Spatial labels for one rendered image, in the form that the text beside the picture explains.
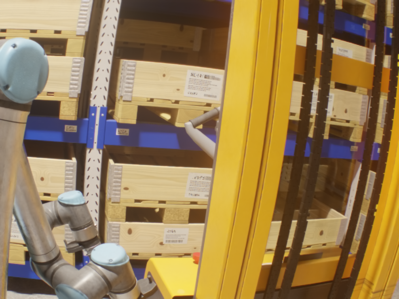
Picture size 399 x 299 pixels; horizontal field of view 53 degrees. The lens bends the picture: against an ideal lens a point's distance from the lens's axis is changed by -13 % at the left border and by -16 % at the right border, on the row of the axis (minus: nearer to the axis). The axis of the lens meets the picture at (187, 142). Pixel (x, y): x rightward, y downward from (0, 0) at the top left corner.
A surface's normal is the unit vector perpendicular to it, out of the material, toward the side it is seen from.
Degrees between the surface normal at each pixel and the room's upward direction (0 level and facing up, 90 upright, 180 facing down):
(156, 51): 90
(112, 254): 20
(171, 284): 0
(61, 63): 90
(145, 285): 25
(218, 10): 90
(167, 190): 90
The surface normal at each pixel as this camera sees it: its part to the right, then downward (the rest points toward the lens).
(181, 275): 0.11, -0.98
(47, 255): 0.58, 0.29
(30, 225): 0.30, 0.39
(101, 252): -0.10, -0.91
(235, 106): -0.95, -0.06
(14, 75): 0.78, 0.07
